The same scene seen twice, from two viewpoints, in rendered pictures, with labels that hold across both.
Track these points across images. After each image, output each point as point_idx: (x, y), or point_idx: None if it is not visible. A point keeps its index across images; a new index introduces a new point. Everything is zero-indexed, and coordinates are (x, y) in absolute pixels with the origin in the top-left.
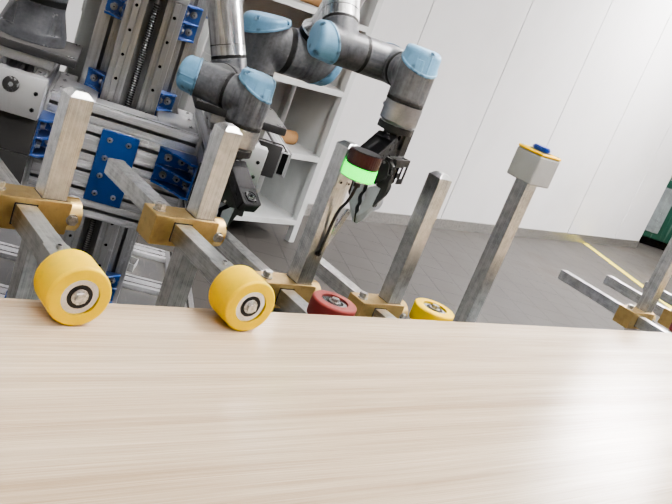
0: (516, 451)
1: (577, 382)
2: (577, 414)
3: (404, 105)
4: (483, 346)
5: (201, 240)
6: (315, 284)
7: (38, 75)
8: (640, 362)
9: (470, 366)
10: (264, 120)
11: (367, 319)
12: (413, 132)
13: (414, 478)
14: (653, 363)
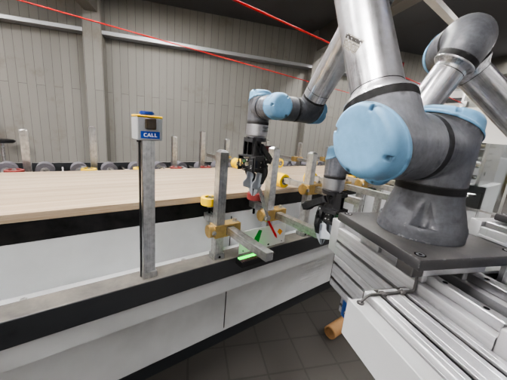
0: (211, 177)
1: (158, 187)
2: (176, 182)
3: (256, 126)
4: (195, 191)
5: (300, 182)
6: (260, 209)
7: (484, 220)
8: (77, 197)
9: (209, 186)
10: (364, 214)
11: (243, 191)
12: (244, 138)
13: (239, 175)
14: (61, 197)
